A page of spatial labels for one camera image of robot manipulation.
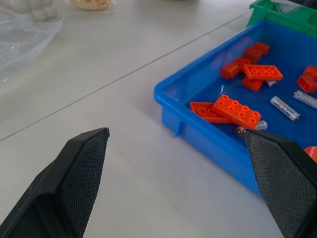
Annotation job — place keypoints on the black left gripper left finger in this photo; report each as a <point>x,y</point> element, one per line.
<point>74,178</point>

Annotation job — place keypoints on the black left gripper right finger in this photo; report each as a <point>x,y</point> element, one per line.
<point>280,178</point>

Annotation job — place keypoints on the green plastic bin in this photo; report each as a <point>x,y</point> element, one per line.
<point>280,15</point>

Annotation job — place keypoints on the white AA battery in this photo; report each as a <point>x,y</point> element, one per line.
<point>271,83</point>
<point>305,98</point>
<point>261,126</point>
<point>284,108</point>

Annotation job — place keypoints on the blue plastic tray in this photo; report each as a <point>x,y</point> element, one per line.
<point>223,129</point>

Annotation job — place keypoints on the orange brick front top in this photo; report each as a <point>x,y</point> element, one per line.
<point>236,111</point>

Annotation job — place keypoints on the orange brick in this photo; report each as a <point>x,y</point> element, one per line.
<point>263,72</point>
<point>236,111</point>

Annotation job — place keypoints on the clear plastic bag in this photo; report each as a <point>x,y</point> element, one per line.
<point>22,42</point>

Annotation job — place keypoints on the white bumpy object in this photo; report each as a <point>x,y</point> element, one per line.
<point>37,8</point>

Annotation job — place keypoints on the wrapped bread in plastic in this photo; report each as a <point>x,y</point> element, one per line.
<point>91,3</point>

